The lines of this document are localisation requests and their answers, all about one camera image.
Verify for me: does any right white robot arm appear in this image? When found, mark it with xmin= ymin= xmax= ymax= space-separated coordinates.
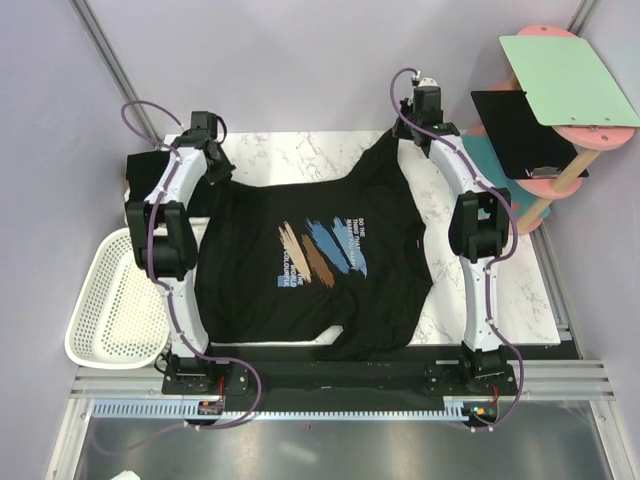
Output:
xmin=394 ymin=114 xmax=515 ymax=353

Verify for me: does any aluminium frame rail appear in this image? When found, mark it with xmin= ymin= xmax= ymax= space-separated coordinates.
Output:
xmin=69 ymin=0 xmax=159 ymax=139

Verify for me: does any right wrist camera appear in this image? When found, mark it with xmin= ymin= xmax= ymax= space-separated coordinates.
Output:
xmin=413 ymin=85 xmax=444 ymax=124

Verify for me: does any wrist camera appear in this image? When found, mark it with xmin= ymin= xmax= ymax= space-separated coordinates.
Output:
xmin=413 ymin=85 xmax=444 ymax=124
xmin=190 ymin=111 xmax=218 ymax=137

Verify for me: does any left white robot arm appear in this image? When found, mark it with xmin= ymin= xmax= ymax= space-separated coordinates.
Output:
xmin=125 ymin=126 xmax=234 ymax=393

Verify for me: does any folded black t shirt stack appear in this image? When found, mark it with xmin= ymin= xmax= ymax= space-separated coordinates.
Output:
xmin=123 ymin=149 xmax=211 ymax=221

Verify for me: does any white perforated laundry basket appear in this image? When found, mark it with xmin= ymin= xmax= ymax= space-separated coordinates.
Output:
xmin=64 ymin=228 xmax=170 ymax=370

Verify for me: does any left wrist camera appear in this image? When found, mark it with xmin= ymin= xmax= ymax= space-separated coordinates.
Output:
xmin=190 ymin=111 xmax=218 ymax=137

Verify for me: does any teal mat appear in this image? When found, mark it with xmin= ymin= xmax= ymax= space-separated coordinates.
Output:
xmin=461 ymin=134 xmax=537 ymax=218

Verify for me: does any light blue cable duct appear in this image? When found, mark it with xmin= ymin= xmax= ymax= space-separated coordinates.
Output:
xmin=91 ymin=399 xmax=479 ymax=421

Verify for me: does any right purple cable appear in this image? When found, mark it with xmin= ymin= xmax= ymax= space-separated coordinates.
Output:
xmin=388 ymin=67 xmax=524 ymax=434

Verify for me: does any black clipboard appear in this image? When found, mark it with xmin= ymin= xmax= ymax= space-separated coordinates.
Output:
xmin=471 ymin=90 xmax=577 ymax=180

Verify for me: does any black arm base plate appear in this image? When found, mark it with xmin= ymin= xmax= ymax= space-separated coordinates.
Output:
xmin=161 ymin=345 xmax=518 ymax=397

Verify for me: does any black printed t shirt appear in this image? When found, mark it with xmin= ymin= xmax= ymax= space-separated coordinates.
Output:
xmin=195 ymin=132 xmax=433 ymax=360

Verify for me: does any green clipboard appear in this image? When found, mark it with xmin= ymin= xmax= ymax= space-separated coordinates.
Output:
xmin=500 ymin=35 xmax=639 ymax=128

